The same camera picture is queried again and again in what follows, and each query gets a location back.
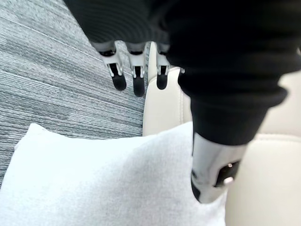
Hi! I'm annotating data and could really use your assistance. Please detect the light grey cushion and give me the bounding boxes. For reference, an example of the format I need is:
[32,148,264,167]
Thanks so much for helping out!
[0,121,230,226]

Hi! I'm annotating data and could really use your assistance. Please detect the cream leather sofa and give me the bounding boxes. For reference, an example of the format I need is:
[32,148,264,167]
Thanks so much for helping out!
[142,42,301,226]

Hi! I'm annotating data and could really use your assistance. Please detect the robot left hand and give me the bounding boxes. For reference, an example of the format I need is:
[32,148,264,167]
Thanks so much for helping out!
[63,0,301,204]

